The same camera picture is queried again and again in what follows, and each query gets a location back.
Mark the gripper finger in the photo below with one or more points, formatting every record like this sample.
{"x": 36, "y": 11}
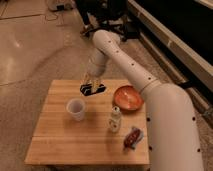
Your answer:
{"x": 86, "y": 79}
{"x": 95, "y": 84}

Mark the red wrapped snack bar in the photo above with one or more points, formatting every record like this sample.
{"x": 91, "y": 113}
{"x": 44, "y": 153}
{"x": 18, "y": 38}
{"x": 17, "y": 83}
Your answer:
{"x": 133, "y": 138}

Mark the black eraser block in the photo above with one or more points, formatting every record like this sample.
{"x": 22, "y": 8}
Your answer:
{"x": 88, "y": 90}

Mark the white ceramic cup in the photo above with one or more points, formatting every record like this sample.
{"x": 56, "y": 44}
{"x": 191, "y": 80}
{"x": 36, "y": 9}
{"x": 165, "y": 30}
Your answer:
{"x": 76, "y": 108}

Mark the power strip on floor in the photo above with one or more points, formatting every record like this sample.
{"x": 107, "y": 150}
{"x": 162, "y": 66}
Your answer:
{"x": 59, "y": 5}

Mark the black office chair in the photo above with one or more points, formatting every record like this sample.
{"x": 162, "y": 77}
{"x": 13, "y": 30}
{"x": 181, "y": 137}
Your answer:
{"x": 105, "y": 12}

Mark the small white bottle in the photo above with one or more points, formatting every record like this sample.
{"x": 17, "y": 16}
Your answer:
{"x": 115, "y": 119}

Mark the person's leg with shoe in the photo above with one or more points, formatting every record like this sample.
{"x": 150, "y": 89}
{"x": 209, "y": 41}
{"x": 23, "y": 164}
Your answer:
{"x": 84, "y": 7}

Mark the orange round bowl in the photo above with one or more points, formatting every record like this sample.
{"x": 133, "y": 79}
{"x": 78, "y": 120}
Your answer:
{"x": 127, "y": 98}

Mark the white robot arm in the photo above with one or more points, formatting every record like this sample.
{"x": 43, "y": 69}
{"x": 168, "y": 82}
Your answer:
{"x": 173, "y": 137}

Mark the wooden table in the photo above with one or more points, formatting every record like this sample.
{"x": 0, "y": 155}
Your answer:
{"x": 58, "y": 139}

